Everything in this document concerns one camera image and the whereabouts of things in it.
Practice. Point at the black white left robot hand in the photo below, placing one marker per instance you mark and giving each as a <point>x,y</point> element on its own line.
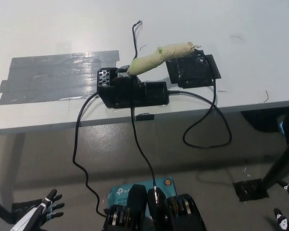
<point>50,207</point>

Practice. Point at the tape-wrapped soldering iron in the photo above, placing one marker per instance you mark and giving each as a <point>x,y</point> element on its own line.
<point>154,61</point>

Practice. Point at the black teal robot torso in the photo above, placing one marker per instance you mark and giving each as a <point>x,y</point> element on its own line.
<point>137,207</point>

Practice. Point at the black soldering station base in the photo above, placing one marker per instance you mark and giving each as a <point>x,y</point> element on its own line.
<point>139,96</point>

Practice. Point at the black slanted stand leg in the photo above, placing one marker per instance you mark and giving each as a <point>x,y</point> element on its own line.
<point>279,166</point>
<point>0,205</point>

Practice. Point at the grey table leg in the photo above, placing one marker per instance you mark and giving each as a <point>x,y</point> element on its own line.
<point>19,156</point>

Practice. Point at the black object under table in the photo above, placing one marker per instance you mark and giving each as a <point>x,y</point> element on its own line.
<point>257,120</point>

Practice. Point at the small black tape strip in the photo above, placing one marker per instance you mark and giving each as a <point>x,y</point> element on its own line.
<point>145,117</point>

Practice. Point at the black square printed tray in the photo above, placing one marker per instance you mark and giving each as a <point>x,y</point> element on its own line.
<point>192,74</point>

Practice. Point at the grey duct tape patch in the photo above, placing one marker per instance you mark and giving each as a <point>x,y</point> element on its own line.
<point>53,77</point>

